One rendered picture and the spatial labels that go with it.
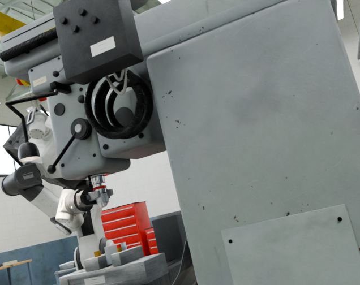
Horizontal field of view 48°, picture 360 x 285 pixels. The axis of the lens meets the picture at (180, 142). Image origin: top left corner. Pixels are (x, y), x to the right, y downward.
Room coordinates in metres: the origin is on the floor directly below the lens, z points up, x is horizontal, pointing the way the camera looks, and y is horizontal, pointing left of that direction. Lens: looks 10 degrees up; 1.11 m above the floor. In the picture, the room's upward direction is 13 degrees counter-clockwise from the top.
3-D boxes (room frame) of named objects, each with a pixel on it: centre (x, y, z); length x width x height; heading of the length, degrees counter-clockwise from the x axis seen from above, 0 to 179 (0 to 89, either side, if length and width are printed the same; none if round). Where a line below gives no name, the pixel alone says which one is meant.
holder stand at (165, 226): (1.95, 0.13, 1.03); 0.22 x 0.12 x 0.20; 167
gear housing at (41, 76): (1.40, 0.27, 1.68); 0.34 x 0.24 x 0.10; 69
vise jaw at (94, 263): (1.46, 0.35, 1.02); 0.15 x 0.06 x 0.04; 157
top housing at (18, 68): (1.41, 0.30, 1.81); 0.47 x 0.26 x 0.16; 69
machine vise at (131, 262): (1.45, 0.33, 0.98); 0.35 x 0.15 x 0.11; 67
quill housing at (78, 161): (1.42, 0.31, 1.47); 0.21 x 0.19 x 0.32; 159
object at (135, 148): (1.35, 0.13, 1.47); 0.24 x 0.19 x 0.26; 159
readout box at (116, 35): (1.00, 0.15, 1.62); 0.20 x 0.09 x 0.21; 69
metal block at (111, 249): (1.44, 0.30, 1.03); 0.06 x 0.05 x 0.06; 157
